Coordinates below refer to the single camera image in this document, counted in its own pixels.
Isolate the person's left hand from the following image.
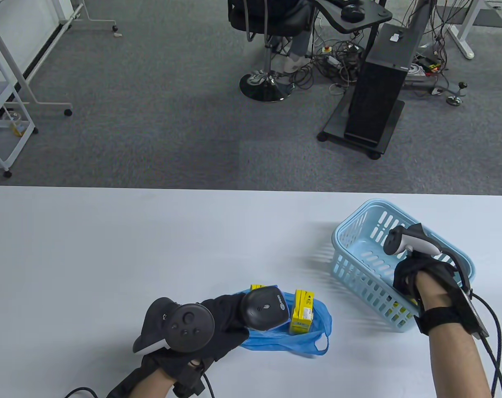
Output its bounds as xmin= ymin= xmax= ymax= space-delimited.
xmin=141 ymin=294 xmax=251 ymax=396

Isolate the person's right hand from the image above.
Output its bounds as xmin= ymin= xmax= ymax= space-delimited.
xmin=393 ymin=253 xmax=458 ymax=308

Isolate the black and blue barcode scanner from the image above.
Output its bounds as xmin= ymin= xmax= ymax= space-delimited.
xmin=240 ymin=287 xmax=289 ymax=332

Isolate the blue plastic bag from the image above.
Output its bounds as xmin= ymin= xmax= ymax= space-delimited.
xmin=234 ymin=290 xmax=332 ymax=357

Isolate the light blue plastic basket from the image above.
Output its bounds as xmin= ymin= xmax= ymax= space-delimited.
xmin=332 ymin=199 xmax=476 ymax=333

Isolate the person's left forearm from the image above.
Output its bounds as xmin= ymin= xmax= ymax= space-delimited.
xmin=106 ymin=365 xmax=172 ymax=398

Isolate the person's right forearm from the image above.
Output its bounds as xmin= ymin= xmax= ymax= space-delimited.
xmin=417 ymin=272 xmax=494 ymax=398

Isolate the dark grey right hand controller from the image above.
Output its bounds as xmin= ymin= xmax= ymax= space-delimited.
xmin=384 ymin=223 xmax=444 ymax=260

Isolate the dark grey hand controller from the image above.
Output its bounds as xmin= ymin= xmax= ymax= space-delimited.
xmin=384 ymin=223 xmax=444 ymax=260
xmin=133 ymin=297 xmax=215 ymax=354

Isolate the dark grey left hand controller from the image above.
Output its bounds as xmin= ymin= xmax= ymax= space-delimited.
xmin=133 ymin=297 xmax=215 ymax=354

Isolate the black wheeled stand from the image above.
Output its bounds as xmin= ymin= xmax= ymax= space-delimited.
xmin=317 ymin=0 xmax=438 ymax=161

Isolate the small black tripod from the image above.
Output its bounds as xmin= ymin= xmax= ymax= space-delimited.
xmin=446 ymin=81 xmax=468 ymax=107

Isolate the black computer tower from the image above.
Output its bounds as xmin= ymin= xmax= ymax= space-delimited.
xmin=344 ymin=23 xmax=421 ymax=146

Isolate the black office chair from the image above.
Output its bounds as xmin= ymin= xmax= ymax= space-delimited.
xmin=227 ymin=0 xmax=318 ymax=103

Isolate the white desk leg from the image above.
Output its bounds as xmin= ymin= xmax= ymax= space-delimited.
xmin=435 ymin=0 xmax=485 ymax=59

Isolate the black desk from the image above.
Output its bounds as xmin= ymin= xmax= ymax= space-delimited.
xmin=315 ymin=0 xmax=393 ymax=56

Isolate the black computer mouse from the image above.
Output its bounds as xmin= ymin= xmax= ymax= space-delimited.
xmin=341 ymin=3 xmax=366 ymax=22

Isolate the dark floor mat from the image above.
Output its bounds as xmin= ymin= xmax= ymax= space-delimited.
xmin=471 ymin=7 xmax=502 ymax=28

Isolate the white shelf cart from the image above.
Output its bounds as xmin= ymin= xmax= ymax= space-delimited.
xmin=0 ymin=31 xmax=39 ymax=179

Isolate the small clear container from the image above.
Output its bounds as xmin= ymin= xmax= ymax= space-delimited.
xmin=4 ymin=110 xmax=28 ymax=137

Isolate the whiteboard on white stand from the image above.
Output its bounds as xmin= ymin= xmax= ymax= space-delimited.
xmin=0 ymin=0 xmax=119 ymax=117

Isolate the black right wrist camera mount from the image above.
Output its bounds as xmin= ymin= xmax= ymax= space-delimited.
xmin=415 ymin=286 xmax=490 ymax=338

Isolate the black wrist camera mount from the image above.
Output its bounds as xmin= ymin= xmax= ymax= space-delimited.
xmin=415 ymin=286 xmax=490 ymax=338
xmin=106 ymin=369 xmax=143 ymax=398

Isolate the black scanner cable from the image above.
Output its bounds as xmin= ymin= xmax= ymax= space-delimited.
xmin=64 ymin=373 xmax=216 ymax=398

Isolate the black right glove cable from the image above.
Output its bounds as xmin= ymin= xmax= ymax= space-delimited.
xmin=470 ymin=292 xmax=502 ymax=398

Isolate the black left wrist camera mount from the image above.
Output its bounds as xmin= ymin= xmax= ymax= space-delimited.
xmin=106 ymin=369 xmax=143 ymax=398

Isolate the tangle of floor cables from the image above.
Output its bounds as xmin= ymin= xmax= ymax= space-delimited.
xmin=294 ymin=38 xmax=366 ymax=92

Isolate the tangle of hanging cables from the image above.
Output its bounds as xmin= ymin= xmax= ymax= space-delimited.
xmin=400 ymin=0 xmax=469 ymax=90

